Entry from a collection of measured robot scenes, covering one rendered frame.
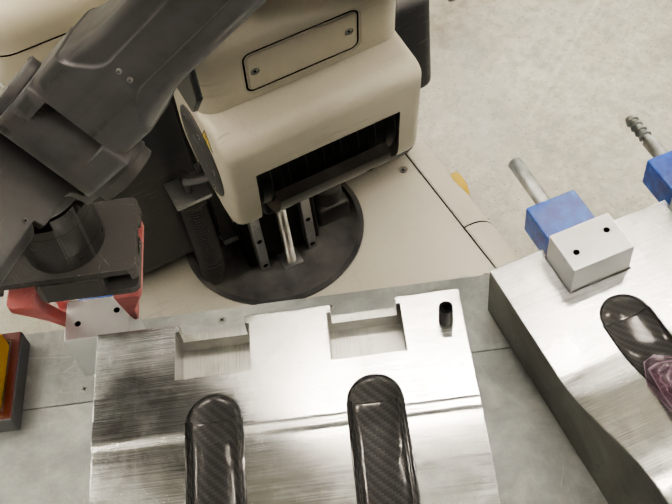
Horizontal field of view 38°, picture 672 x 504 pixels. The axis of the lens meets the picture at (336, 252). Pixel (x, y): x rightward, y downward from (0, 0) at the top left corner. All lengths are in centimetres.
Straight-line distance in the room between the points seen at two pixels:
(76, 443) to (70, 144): 29
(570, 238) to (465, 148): 125
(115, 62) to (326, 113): 47
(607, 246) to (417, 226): 79
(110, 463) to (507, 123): 149
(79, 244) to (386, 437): 24
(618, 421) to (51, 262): 39
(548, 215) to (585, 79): 138
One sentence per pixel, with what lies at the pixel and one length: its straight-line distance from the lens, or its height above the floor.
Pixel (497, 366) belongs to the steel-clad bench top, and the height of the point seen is 80.
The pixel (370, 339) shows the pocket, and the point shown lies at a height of 86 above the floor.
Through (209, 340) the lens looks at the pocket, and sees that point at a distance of 71.
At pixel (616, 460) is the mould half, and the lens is 67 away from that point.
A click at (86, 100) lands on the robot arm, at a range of 53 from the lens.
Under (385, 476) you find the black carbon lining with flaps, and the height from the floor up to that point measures 88.
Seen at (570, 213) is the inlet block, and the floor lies 87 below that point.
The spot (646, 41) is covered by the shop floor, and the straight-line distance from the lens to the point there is 223.
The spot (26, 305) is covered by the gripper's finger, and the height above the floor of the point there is 91.
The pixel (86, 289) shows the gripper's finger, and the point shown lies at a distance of 70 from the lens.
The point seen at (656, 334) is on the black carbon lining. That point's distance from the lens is 74.
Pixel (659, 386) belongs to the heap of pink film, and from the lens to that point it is 68.
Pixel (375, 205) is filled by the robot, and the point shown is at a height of 28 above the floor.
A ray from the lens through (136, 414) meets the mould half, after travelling 68.
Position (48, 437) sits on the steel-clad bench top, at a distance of 80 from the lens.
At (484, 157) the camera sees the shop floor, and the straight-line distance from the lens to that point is 197.
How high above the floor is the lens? 147
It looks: 53 degrees down
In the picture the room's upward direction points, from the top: 9 degrees counter-clockwise
